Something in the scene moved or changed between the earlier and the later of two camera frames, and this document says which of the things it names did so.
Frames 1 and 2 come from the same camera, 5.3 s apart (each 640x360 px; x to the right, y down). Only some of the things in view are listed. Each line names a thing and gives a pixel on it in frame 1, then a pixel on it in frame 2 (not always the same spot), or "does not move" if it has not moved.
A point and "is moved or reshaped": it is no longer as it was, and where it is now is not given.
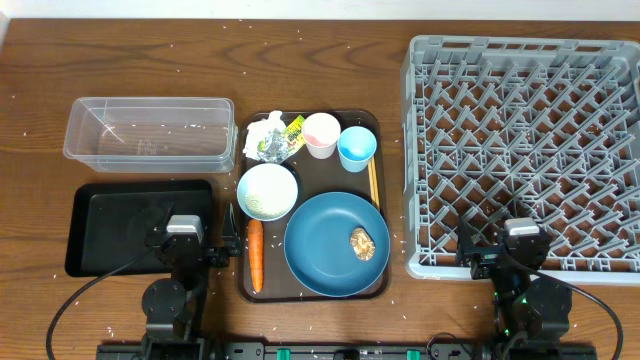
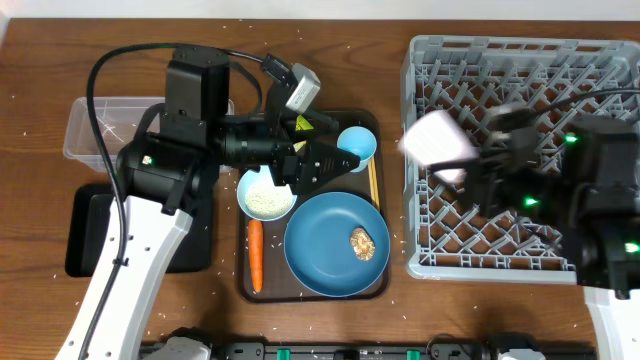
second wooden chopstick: [374, 182] does not move
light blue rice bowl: [267, 192] does not move
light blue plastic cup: [356, 145] does not move
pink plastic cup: [321, 131] is moved or reshaped
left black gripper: [221, 260] → [303, 173]
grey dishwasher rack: [547, 130] does not move
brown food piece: [362, 244] does not move
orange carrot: [256, 233] does not move
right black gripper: [486, 257] → [488, 175]
